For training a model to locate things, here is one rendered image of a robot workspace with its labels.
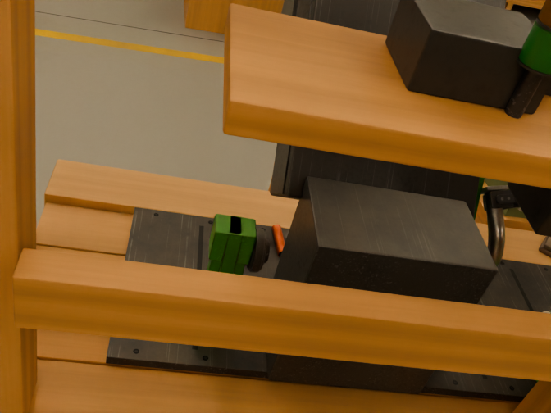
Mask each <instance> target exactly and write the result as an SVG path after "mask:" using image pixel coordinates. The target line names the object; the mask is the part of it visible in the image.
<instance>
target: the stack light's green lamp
mask: <svg viewBox="0 0 551 413"><path fill-rule="evenodd" d="M517 63H518V64H519V65H520V66H522V67H523V68H525V69H526V70H528V71H530V72H532V73H534V74H536V75H540V76H543V77H546V78H551V32H550V31H548V30H546V29H545V28H543V27H542V26H540V25H539V24H538V23H537V22H536V21H535V23H534V24H533V26H532V28H531V31H530V33H529V34H528V36H527V38H526V41H525V42H524V44H523V45H522V50H521V53H520V55H519V59H517Z"/></svg>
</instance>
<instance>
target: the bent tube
mask: <svg viewBox="0 0 551 413"><path fill-rule="evenodd" d="M504 190H508V186H507V185H499V186H487V187H485V188H483V189H482V190H481V194H484V195H485V205H486V214H487V222H488V234H489V237H488V247H487V248H488V249H489V251H490V255H491V256H492V258H493V260H494V263H495V265H496V266H497V267H498V265H499V263H500V261H501V260H502V257H503V250H504V244H505V224H504V217H503V208H494V209H493V208H492V207H491V202H490V192H493V191H504Z"/></svg>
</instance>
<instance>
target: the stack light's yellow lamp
mask: <svg viewBox="0 0 551 413"><path fill-rule="evenodd" d="M536 22H537V23H538V24H539V25H540V26H542V27H543V28H545V29H546V30H548V31H550V32H551V0H546V1H545V3H544V5H543V7H542V9H541V10H540V13H539V15H538V17H537V18H536Z"/></svg>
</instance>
